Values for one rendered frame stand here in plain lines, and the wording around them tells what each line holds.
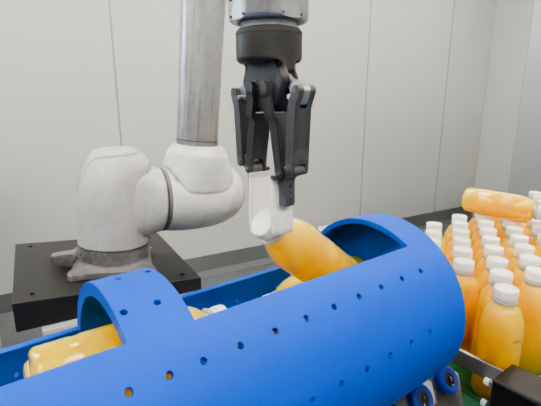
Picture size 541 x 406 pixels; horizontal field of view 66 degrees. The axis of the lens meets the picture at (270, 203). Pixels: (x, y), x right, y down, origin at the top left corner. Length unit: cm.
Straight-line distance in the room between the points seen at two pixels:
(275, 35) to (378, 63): 389
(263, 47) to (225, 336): 30
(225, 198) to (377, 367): 61
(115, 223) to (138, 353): 57
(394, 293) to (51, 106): 280
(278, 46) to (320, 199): 358
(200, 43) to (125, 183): 35
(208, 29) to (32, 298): 66
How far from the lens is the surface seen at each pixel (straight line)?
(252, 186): 52
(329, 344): 48
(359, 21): 421
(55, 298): 91
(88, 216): 95
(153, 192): 95
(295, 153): 45
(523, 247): 106
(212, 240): 355
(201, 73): 99
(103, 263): 97
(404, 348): 57
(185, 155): 98
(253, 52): 47
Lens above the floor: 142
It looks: 14 degrees down
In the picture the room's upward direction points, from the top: straight up
